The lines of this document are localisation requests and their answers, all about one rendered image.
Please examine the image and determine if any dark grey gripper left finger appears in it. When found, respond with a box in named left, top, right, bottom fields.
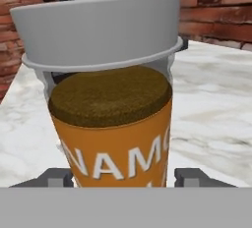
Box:
left=9, top=167, right=75, bottom=189

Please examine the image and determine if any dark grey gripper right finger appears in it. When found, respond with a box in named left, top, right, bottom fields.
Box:
left=173, top=167, right=238, bottom=189

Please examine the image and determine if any orange cinnamon jar grey lid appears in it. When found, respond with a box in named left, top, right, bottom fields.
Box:
left=9, top=0, right=184, bottom=189

